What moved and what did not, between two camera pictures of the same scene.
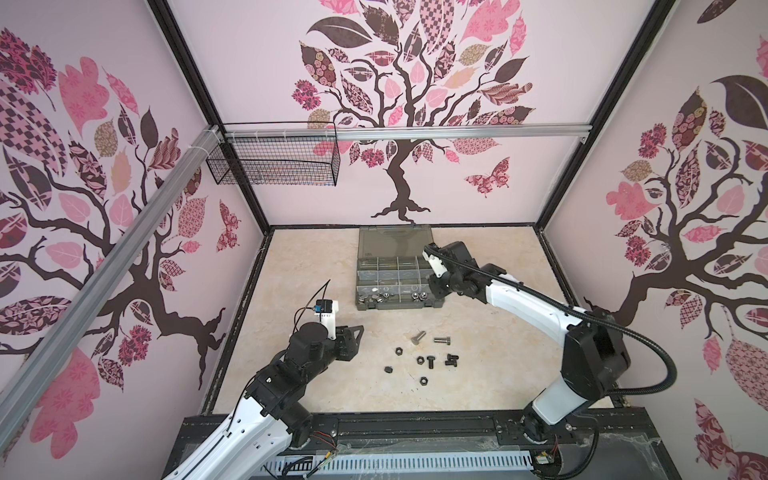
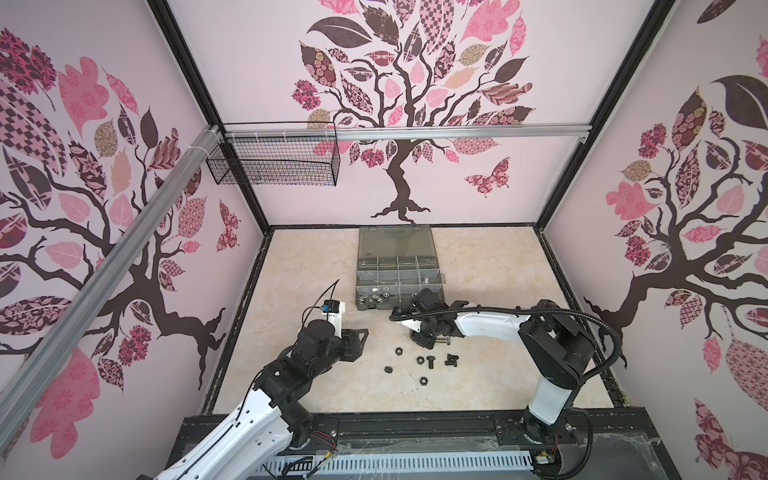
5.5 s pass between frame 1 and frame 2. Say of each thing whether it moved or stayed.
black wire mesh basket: stayed
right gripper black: moved
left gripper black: stayed
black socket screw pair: stayed
